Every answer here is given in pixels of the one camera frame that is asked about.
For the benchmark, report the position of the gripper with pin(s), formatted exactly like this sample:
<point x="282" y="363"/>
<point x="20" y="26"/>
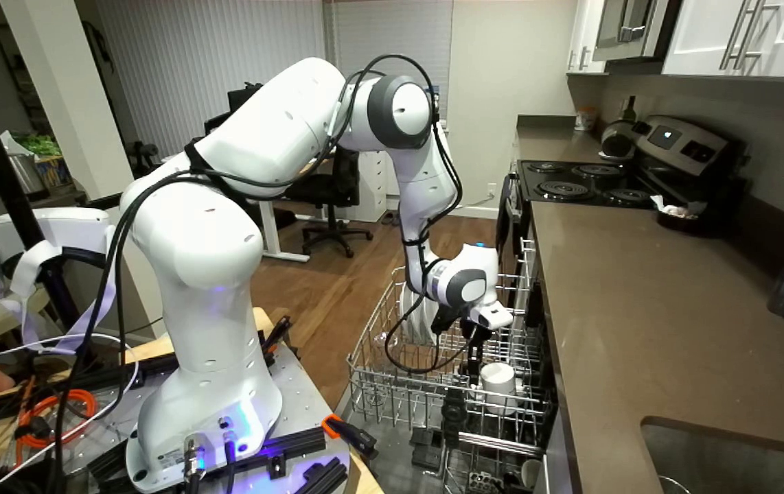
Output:
<point x="476" y="339"/>

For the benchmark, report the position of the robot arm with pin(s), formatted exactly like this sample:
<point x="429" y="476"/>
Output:
<point x="200" y="240"/>

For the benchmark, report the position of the white cup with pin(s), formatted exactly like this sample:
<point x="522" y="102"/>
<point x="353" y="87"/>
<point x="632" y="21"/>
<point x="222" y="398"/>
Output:
<point x="499" y="385"/>

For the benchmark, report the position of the white plates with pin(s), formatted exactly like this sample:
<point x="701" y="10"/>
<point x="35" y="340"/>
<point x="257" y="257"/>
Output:
<point x="419" y="319"/>

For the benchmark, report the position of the dishwasher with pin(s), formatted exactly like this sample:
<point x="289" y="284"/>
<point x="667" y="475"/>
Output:
<point x="433" y="412"/>

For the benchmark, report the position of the dishwasher door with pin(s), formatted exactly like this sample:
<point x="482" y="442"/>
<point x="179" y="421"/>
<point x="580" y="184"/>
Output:
<point x="392" y="453"/>

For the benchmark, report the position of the cutlery basket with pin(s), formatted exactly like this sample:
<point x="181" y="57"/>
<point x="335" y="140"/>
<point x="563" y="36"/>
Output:
<point x="482" y="482"/>

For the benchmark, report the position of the orange black clamp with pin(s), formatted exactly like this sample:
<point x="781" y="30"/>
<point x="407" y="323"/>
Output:
<point x="275" y="337"/>
<point x="351" y="432"/>

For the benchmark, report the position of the stove burner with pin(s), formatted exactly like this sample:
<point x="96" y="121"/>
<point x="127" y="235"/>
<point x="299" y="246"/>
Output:
<point x="563" y="189"/>
<point x="629" y="197"/>
<point x="546" y="167"/>
<point x="596" y="170"/>

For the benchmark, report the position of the white drawer unit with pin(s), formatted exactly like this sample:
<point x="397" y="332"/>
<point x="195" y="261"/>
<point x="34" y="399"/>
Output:
<point x="371" y="185"/>

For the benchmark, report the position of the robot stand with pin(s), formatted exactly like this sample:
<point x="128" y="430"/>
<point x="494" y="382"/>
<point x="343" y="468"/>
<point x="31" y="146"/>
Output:
<point x="296" y="405"/>

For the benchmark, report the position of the black office chair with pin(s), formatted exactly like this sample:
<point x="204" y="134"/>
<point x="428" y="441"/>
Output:
<point x="330" y="192"/>

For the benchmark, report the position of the white desk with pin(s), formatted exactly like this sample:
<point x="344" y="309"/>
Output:
<point x="275" y="233"/>

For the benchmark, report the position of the dark bowl with white contents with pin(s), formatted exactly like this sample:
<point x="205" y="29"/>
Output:
<point x="679" y="216"/>

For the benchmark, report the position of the steel kettle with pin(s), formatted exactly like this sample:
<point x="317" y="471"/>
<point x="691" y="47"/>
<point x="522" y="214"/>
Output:
<point x="617" y="140"/>

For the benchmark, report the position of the small jar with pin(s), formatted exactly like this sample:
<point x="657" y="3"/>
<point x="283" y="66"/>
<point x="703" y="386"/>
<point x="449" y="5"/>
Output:
<point x="585" y="119"/>

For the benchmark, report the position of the black electric stove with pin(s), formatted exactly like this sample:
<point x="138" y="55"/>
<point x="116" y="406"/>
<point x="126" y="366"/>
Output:
<point x="673" y="147"/>

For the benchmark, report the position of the dark glass bottle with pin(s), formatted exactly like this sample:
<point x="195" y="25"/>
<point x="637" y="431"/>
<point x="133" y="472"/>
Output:
<point x="630" y="110"/>

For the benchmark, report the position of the kitchen sink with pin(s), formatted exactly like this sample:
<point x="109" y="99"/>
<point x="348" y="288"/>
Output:
<point x="735" y="456"/>

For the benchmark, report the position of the over-range microwave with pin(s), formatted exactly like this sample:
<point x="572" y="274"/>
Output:
<point x="629" y="27"/>

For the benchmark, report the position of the window blinds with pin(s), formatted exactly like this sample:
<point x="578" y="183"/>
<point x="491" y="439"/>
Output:
<point x="213" y="62"/>

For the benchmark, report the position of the white headset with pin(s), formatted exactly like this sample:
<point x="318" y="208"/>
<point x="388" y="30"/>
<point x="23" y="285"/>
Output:
<point x="55" y="230"/>

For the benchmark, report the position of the green leafy plant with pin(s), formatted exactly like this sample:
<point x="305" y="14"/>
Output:
<point x="38" y="145"/>

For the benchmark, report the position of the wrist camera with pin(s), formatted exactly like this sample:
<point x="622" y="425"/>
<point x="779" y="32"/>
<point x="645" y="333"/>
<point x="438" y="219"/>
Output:
<point x="444" y="320"/>

